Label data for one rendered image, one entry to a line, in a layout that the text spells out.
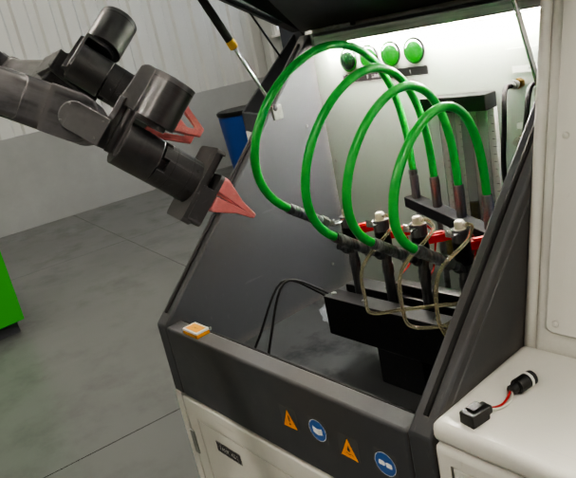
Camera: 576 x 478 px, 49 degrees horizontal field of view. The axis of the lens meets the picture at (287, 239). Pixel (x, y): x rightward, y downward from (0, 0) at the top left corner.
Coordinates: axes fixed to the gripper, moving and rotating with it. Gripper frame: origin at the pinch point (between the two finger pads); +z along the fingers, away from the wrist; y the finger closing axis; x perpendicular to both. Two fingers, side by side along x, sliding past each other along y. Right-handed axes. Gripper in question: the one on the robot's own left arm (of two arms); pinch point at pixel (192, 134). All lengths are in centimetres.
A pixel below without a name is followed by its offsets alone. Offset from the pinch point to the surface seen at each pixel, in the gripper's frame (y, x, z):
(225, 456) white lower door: 31, 44, 41
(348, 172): -15.0, -2.4, 19.7
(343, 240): -3.9, 3.2, 28.8
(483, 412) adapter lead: -33, 22, 40
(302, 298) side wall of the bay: 45, 6, 48
